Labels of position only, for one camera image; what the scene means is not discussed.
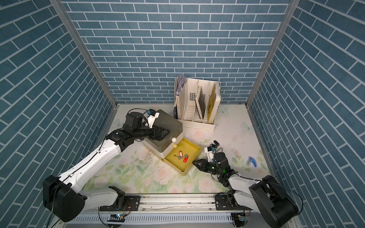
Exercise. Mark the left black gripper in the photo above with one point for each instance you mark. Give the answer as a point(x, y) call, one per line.
point(159, 137)

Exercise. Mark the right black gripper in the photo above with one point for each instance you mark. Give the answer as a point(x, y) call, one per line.
point(205, 164)

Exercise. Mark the olive and cream drawer cabinet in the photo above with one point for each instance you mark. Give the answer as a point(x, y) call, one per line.
point(172, 132)

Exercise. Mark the red tag key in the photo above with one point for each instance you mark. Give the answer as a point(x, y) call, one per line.
point(185, 158)
point(180, 155)

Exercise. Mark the yellow bottom drawer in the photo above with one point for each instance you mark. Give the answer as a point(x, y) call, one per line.
point(187, 147)

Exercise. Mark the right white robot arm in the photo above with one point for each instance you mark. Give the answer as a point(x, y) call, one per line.
point(265, 196)

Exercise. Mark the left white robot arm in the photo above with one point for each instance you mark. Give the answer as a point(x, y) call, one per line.
point(62, 194)

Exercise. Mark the floral table mat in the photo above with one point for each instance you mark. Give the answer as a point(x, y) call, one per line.
point(142, 172)

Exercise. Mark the white file organizer rack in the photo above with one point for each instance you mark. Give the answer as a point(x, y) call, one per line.
point(190, 117)

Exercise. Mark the blue plastic clip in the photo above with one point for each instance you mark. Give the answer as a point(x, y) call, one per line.
point(252, 161)

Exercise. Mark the dark cover book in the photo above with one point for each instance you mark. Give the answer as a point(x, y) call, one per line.
point(200, 102)

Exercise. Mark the blue spine book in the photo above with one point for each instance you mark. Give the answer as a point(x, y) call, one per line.
point(180, 92)

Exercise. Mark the yellow cover book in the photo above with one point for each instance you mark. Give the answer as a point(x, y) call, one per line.
point(214, 102)

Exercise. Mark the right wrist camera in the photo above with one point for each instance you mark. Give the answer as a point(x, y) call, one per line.
point(210, 151)

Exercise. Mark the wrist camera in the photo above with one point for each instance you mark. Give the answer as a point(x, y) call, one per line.
point(152, 115)
point(210, 151)

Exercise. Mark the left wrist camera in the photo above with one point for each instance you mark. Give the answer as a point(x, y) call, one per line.
point(152, 115)

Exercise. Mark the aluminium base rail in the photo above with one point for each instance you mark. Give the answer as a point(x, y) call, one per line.
point(185, 203)

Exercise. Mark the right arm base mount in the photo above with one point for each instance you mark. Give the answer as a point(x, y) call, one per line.
point(226, 201)

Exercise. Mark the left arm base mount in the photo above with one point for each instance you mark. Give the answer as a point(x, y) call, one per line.
point(123, 202)

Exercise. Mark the left metal corner post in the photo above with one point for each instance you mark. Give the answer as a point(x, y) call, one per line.
point(70, 27)

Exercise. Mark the metal corner post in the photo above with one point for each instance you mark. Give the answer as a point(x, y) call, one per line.
point(70, 27)
point(273, 48)

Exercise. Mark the right metal corner post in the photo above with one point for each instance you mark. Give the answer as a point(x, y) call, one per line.
point(273, 48)

